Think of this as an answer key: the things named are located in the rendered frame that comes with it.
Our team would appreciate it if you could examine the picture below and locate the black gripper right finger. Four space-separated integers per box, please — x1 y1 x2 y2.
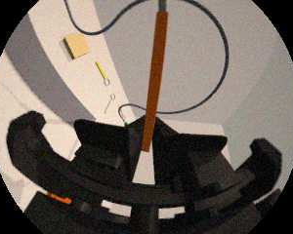
151 117 228 186

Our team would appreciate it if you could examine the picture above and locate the tan flat block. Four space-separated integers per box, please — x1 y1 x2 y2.
63 34 91 59

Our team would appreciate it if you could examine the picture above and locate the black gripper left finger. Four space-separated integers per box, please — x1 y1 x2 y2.
73 116 146 182

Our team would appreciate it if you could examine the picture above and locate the brown rod with grey tip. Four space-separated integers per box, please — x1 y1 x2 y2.
142 0 169 152

